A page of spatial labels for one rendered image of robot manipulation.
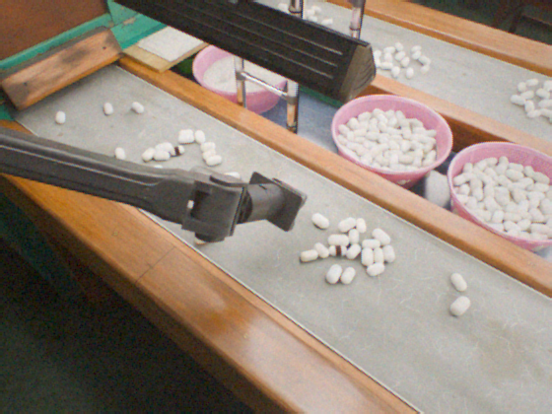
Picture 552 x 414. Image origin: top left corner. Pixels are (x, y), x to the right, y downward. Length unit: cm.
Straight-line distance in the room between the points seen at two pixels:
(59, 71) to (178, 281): 63
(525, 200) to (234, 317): 63
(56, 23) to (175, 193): 74
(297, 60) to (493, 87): 76
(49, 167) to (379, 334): 53
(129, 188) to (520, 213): 73
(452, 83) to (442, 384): 80
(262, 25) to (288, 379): 50
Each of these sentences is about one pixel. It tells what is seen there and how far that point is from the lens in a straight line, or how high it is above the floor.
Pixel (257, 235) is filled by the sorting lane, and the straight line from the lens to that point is 80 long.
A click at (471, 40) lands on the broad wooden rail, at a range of 141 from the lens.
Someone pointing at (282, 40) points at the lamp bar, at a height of 108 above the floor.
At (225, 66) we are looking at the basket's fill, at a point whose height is 73.
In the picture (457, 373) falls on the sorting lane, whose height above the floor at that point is 74.
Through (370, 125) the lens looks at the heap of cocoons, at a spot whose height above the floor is 74.
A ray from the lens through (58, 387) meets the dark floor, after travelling 160.
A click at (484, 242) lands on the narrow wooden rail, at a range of 84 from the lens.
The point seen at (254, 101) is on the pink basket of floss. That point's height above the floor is 73.
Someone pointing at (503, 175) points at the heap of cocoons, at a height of 74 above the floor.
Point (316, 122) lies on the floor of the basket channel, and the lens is 114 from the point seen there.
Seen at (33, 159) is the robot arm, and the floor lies 105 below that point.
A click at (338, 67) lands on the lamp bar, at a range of 58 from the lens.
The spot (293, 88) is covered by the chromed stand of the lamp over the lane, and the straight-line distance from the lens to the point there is 91.
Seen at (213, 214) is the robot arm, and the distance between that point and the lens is 54.
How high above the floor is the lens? 139
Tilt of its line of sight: 50 degrees down
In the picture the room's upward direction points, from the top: straight up
